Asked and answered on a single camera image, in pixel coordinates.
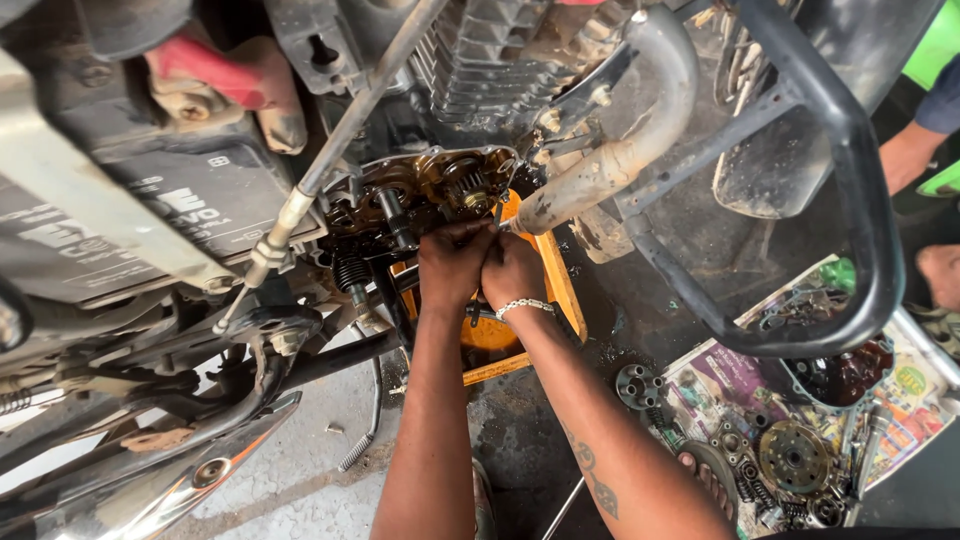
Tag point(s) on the person's left hand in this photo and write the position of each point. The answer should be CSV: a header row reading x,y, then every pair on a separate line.
x,y
448,266

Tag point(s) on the small bolt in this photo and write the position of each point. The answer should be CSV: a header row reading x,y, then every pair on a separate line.
x,y
335,428

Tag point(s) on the yellow oil drain tray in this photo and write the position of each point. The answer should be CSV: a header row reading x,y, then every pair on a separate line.
x,y
487,337

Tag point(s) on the grey metal frame strip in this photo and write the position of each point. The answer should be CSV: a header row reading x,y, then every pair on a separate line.
x,y
75,187

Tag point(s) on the person's left fingers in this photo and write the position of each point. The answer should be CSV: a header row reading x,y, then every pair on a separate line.
x,y
472,231

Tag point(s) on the person's right hand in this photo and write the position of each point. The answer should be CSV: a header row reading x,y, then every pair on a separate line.
x,y
516,274

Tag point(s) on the grey clutch pressure plate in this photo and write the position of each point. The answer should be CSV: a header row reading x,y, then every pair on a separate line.
x,y
637,386

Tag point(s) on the black tubular crash guard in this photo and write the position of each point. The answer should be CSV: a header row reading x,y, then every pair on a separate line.
x,y
862,150

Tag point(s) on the chrome kick lever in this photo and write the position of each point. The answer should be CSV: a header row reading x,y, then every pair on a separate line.
x,y
373,405

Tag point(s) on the finned engine cylinder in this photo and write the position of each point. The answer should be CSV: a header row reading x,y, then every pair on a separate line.
x,y
480,60

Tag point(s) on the black motorcycle battery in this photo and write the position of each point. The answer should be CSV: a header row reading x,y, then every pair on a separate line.
x,y
150,225

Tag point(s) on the red terminal cap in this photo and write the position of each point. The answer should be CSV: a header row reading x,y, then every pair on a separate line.
x,y
202,71

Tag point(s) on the green body panel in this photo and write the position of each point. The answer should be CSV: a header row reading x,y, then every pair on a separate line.
x,y
936,45

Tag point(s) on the black coil spring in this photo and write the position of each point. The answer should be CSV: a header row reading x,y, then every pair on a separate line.
x,y
754,489

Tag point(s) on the colourful newspaper sheet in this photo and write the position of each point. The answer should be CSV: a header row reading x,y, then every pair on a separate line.
x,y
720,382

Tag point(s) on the person's foot in sandal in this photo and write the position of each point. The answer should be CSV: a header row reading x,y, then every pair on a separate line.
x,y
709,480

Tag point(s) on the long silver metal rod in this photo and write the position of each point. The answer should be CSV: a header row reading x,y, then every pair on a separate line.
x,y
352,120

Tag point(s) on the oily engine side cover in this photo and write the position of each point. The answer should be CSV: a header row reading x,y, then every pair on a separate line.
x,y
847,375

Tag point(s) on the dirty metal exhaust pipe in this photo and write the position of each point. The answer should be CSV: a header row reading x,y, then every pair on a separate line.
x,y
637,150

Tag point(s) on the black front mudguard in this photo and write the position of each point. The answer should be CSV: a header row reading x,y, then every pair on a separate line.
x,y
787,150

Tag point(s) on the chrome muffler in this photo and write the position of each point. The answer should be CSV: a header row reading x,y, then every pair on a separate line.
x,y
187,487

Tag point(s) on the open oily engine crankcase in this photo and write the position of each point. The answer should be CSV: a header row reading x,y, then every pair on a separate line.
x,y
420,180

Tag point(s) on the chrome socket tool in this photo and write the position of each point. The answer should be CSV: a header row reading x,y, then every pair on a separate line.
x,y
871,450

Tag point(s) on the black footrest bar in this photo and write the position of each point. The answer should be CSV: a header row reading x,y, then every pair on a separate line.
x,y
337,360

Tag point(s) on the grey sandal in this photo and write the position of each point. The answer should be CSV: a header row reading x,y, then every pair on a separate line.
x,y
484,502

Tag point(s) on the person's right fingers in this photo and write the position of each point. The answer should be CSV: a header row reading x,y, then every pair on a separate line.
x,y
496,251

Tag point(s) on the thin metal rod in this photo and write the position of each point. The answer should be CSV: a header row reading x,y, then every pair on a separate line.
x,y
562,510

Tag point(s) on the small thin metal tool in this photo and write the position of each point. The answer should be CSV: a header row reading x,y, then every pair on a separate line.
x,y
501,216

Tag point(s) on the round golden clutch hub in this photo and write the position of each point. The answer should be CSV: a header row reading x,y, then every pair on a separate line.
x,y
793,456

